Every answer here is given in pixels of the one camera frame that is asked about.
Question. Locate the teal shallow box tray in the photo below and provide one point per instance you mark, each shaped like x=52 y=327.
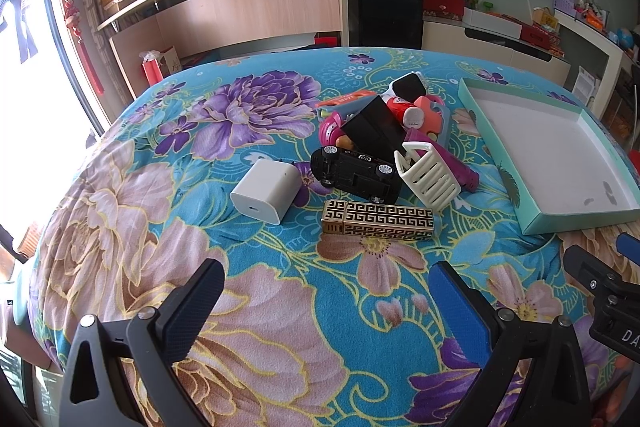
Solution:
x=560 y=170

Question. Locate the floral blue tablecloth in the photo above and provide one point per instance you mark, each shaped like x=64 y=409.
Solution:
x=312 y=329

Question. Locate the pink pup toy figure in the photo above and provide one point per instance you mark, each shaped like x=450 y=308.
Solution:
x=331 y=133

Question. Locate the gold patterned lighter box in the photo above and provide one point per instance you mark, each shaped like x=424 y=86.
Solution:
x=345 y=217

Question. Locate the red gift bag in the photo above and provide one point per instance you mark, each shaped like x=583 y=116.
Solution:
x=158 y=65

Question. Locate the wooden desk with shelf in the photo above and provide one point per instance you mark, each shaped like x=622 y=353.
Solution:
x=196 y=26

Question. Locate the red hanging ornament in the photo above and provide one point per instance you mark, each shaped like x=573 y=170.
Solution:
x=72 y=22

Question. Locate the white side desk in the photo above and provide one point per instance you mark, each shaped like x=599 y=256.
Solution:
x=585 y=47

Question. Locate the orange blue carrot knife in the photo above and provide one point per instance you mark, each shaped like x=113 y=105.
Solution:
x=346 y=105

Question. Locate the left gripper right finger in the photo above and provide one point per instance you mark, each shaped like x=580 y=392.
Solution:
x=555 y=391

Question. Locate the white smartwatch black screen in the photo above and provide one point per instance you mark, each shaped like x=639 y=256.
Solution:
x=409 y=87

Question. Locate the black toy car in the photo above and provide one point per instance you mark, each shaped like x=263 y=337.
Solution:
x=356 y=173

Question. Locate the white USB wall charger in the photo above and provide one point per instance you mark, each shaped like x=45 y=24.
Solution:
x=267 y=190

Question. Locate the red gift box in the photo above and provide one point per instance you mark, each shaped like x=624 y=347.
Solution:
x=449 y=9

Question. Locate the purple lighter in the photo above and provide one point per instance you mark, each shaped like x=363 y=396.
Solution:
x=466 y=177

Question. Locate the pink blue foam toy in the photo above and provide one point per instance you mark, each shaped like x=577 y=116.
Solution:
x=433 y=111

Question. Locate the white flat box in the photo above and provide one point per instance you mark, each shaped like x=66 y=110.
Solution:
x=490 y=22

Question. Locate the cream TV stand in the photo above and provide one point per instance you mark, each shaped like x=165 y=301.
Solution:
x=447 y=36

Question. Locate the red stain remover bottle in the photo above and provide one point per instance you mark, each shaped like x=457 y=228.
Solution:
x=406 y=113

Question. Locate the white plastic clip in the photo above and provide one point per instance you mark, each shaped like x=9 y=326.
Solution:
x=427 y=175

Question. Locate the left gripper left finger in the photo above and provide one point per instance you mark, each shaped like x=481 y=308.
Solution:
x=96 y=391

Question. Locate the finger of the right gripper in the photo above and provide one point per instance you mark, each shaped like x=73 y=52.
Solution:
x=629 y=247
x=589 y=271

